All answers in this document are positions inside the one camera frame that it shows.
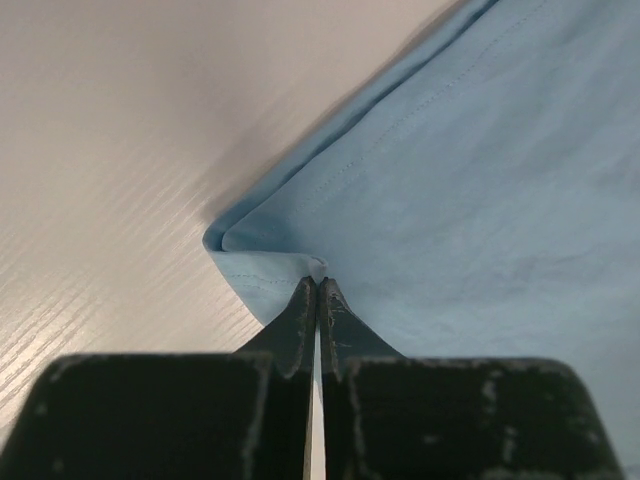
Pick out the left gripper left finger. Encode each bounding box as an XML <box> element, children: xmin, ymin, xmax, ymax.
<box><xmin>1</xmin><ymin>277</ymin><xmax>317</xmax><ymax>479</ymax></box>

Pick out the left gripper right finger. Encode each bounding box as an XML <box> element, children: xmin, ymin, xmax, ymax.
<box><xmin>319</xmin><ymin>279</ymin><xmax>624</xmax><ymax>479</ymax></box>

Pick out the light blue t shirt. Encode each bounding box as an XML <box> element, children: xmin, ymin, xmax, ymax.
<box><xmin>203</xmin><ymin>1</ymin><xmax>639</xmax><ymax>464</ymax></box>

